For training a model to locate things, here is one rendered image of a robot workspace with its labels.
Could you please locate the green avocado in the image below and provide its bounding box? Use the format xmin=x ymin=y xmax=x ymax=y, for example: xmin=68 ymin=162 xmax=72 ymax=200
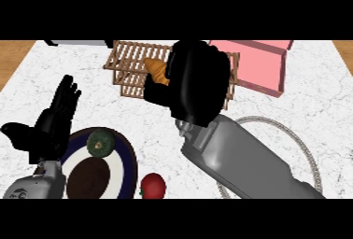
xmin=86 ymin=128 xmax=117 ymax=159

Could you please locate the round white placemat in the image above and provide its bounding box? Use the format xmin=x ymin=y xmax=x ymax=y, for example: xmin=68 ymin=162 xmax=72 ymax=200
xmin=215 ymin=115 xmax=322 ymax=200

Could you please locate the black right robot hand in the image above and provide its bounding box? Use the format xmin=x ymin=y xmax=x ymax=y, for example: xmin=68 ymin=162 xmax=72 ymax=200
xmin=142 ymin=39 xmax=232 ymax=128

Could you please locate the red tomato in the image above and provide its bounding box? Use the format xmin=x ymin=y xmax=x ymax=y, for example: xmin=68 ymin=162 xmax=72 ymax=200
xmin=139 ymin=173 xmax=168 ymax=200

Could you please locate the grey appliance with black edge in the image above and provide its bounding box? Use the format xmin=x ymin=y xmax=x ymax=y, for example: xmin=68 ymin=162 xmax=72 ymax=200
xmin=43 ymin=40 xmax=114 ymax=49

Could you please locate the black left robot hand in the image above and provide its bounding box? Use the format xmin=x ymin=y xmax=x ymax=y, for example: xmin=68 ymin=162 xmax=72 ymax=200
xmin=0 ymin=74 xmax=83 ymax=165

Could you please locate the wooden slatted tiered shelf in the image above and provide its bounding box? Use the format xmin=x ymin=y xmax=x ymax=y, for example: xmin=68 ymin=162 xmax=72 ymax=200
xmin=102 ymin=40 xmax=241 ymax=111

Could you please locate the white plate with navy rim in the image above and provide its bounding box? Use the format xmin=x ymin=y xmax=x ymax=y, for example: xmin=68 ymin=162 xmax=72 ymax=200
xmin=59 ymin=126 xmax=139 ymax=200

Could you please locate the pink open box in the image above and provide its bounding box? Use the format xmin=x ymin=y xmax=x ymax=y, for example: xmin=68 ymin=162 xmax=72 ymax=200
xmin=208 ymin=40 xmax=295 ymax=99

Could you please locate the golden brown croissant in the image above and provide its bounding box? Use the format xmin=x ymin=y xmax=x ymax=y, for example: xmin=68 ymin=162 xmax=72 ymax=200
xmin=142 ymin=57 xmax=171 ymax=87

